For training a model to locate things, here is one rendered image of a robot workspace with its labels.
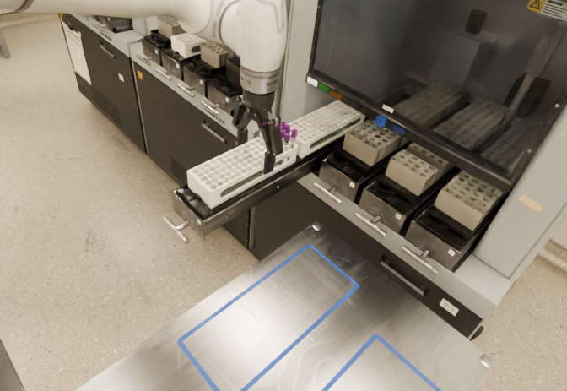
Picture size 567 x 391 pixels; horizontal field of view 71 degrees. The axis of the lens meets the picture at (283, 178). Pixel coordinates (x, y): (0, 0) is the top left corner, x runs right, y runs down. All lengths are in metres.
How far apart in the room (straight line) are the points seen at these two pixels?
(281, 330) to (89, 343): 1.11
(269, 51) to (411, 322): 0.61
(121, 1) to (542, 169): 0.83
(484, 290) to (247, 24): 0.81
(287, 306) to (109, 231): 1.40
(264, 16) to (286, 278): 0.52
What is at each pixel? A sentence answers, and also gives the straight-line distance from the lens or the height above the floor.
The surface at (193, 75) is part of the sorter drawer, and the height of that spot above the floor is 0.80.
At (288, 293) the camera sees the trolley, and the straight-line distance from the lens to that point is 0.84.
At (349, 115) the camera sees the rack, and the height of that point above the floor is 0.86.
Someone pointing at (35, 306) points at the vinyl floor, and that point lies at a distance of 1.95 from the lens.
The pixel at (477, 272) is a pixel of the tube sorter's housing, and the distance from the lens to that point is 1.13.
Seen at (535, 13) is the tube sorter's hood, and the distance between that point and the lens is 0.88.
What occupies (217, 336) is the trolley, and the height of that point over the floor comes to 0.82.
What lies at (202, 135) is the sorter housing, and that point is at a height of 0.55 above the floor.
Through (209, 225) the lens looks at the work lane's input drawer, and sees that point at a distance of 0.99.
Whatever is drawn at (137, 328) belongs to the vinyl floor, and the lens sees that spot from 1.77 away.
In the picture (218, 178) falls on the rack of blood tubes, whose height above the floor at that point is 0.87.
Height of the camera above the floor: 1.52
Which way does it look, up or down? 41 degrees down
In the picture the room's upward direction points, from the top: 7 degrees clockwise
